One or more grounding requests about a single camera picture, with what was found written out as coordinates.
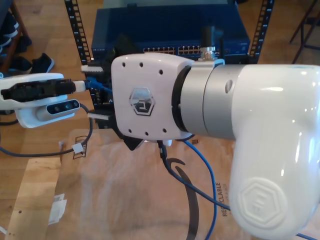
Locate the blue network cable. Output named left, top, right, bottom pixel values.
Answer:
left=84, top=76, right=218, bottom=240

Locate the dark blue base box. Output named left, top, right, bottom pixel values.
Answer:
left=96, top=118, right=121, bottom=130

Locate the dark sneaker pale sole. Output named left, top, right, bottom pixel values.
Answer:
left=8, top=56, right=33, bottom=75
left=31, top=52, right=55, bottom=75

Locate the black equipment rack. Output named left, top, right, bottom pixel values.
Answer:
left=64, top=0, right=276, bottom=115

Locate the plain dark shoe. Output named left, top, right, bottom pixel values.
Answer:
left=14, top=35, right=33, bottom=54

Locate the dark shoe striped sole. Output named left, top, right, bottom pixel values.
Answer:
left=0, top=11, right=20, bottom=38

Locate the brown packing paper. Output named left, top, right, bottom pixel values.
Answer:
left=48, top=128, right=241, bottom=240

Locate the brown wooden shoe rack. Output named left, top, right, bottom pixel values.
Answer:
left=0, top=0, right=29, bottom=76

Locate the black rack server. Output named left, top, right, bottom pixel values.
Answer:
left=86, top=57, right=251, bottom=85

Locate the dark metal chair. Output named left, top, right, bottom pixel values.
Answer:
left=287, top=0, right=320, bottom=66

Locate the blue network switch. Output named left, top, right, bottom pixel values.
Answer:
left=91, top=7, right=251, bottom=61

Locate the grey-blue camera cable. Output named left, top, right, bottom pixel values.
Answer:
left=157, top=139, right=317, bottom=240

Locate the black angled-connector cable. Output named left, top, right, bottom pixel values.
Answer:
left=199, top=23, right=225, bottom=63

